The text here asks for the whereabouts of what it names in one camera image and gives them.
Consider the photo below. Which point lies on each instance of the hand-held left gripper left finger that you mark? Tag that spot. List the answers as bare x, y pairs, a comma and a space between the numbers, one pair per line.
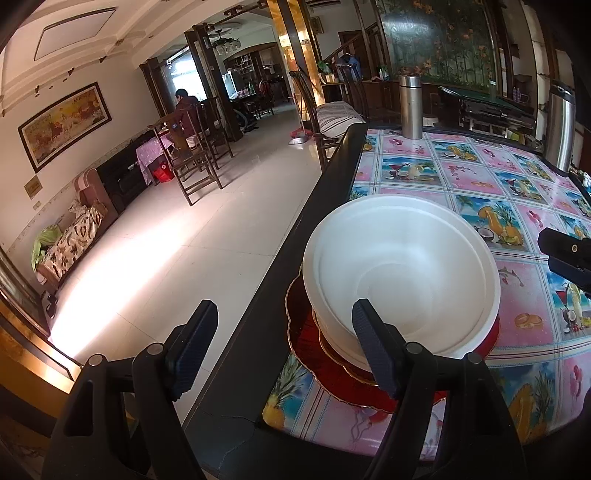
194, 350

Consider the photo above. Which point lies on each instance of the dark framed table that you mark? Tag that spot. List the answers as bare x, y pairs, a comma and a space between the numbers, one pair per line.
277, 277

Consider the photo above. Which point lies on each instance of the white round container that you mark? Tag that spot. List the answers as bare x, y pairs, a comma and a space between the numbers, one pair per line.
430, 121

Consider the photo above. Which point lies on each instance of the pink cloth dining table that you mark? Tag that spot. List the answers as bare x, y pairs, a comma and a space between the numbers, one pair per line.
147, 154

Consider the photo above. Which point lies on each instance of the green billiard table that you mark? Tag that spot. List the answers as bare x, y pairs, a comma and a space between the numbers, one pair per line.
485, 99

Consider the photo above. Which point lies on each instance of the dark wooden chair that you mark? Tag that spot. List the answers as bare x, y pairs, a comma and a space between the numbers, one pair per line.
217, 134
304, 106
353, 87
194, 170

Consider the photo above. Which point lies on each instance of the small gold wall plaque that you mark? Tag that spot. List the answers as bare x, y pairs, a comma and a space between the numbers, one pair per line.
33, 189

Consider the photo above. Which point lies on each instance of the chandelier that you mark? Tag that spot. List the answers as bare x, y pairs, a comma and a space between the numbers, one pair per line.
226, 44

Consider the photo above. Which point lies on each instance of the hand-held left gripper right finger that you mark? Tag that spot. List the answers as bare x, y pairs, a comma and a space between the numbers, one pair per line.
374, 350

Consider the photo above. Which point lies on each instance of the large steel thermos flask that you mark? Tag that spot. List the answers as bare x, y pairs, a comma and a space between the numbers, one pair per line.
560, 129

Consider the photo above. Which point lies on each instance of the floral glass panel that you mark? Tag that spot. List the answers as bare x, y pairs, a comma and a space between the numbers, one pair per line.
438, 41

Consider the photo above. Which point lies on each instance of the red bag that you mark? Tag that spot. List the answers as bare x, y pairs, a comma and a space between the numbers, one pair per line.
162, 173

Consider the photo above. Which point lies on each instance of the printed tablecloth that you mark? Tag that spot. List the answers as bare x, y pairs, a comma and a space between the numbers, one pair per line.
461, 184

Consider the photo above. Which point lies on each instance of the ceiling panel light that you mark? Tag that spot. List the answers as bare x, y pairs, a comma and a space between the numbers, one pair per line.
76, 34

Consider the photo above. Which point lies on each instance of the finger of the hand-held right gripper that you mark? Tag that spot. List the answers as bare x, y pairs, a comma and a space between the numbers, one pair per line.
563, 244
572, 274

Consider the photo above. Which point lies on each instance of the dustpan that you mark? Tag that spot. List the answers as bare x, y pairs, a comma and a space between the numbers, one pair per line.
300, 137

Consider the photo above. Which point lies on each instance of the green cloth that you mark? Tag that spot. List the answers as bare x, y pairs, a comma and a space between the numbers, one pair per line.
44, 247

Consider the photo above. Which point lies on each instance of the framed wall painting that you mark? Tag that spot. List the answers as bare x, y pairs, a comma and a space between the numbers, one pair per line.
64, 124

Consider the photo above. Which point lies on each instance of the white plush toy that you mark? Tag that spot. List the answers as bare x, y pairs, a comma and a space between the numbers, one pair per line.
585, 177

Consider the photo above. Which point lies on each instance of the white plastic bowl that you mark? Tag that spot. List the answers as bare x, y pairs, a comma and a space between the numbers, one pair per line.
406, 258

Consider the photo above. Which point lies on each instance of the small steel tumbler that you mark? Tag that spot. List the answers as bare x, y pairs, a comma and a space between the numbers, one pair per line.
411, 110

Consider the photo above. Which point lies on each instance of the patterned sofa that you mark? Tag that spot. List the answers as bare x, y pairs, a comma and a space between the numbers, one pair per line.
69, 240

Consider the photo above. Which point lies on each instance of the striped cushion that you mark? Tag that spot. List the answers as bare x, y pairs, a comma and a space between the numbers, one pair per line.
339, 120

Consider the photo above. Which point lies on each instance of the dark low cabinet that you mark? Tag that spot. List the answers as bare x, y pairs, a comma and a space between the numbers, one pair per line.
122, 175

